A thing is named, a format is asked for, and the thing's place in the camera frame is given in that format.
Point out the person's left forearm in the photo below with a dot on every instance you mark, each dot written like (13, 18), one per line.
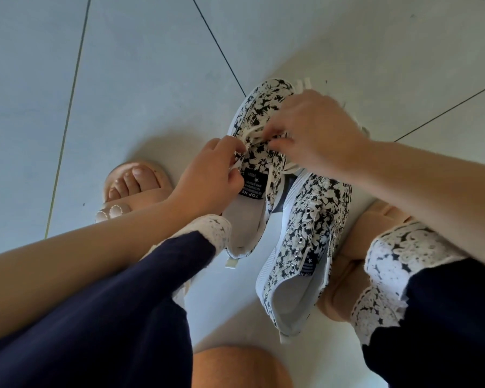
(77, 254)

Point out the person's right hand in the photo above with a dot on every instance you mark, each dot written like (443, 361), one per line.
(319, 129)

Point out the person's left hand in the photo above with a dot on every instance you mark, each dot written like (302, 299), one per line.
(206, 181)

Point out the person's left leg navy trousers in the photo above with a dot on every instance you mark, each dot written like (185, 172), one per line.
(105, 319)

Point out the white shoelace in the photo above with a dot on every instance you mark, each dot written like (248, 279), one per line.
(305, 84)
(252, 137)

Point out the pink slipper with green charm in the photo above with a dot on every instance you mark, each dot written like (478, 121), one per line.
(347, 254)

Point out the floral sneaker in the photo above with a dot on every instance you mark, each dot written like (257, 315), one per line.
(319, 206)
(258, 100)

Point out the pink slipper with white charms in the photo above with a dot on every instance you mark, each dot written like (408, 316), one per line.
(145, 195)

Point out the person's right forearm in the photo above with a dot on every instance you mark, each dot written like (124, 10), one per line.
(444, 189)

